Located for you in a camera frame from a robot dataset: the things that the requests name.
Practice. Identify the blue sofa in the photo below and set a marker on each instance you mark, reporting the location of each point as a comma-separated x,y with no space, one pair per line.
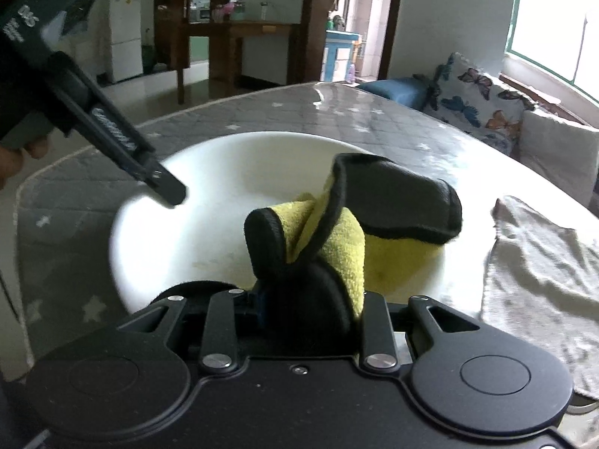
408,91

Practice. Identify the butterfly print cushion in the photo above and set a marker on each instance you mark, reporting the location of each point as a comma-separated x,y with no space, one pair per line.
481,106

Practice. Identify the person's left hand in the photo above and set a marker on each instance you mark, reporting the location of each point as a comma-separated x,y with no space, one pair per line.
12,160

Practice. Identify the grey quilted star table mat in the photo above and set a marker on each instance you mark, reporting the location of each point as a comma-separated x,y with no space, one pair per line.
66,211

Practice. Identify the blue white small cabinet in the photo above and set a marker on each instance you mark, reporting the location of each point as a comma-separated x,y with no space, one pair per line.
338,56

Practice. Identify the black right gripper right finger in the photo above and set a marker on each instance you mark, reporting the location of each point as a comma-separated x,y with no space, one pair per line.
465,374

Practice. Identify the plain beige cushion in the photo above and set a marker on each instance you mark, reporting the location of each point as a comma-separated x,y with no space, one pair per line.
562,151

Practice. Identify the white ceramic bowl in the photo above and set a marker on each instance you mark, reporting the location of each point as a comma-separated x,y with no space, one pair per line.
154,247

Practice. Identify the dark wooden cabinet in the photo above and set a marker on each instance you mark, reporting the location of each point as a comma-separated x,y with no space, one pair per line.
187,9

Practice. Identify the grey towel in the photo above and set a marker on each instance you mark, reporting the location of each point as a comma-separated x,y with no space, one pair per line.
541,285

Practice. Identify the dark wooden table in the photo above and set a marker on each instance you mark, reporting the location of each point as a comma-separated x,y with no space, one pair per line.
226,48

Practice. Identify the white refrigerator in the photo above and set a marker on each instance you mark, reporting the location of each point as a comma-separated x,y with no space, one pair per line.
125,52

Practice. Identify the yellow black microfibre cloth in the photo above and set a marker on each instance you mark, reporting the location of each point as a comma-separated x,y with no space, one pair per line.
372,227

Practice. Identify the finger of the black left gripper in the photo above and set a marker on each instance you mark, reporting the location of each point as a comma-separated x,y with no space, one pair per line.
117,140

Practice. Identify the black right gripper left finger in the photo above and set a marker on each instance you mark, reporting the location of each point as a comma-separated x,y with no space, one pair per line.
130,378

